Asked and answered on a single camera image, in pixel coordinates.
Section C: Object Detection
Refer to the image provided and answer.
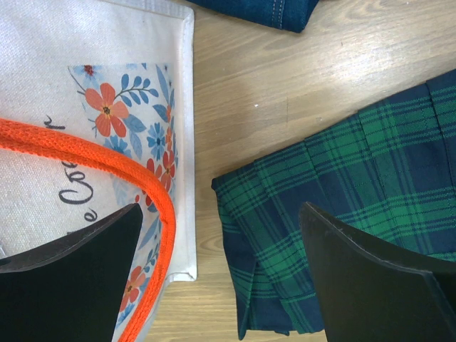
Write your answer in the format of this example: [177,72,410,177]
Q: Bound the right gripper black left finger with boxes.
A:
[1,204,143,341]

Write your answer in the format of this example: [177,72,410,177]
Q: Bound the dark blue folded jeans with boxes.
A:
[190,0,318,33]

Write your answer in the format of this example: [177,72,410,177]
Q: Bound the beige canvas tote bag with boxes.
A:
[1,1,197,341]

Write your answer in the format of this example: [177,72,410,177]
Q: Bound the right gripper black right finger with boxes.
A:
[299,202,455,341]

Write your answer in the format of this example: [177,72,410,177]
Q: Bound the green plaid folded cloth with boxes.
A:
[212,71,455,338]

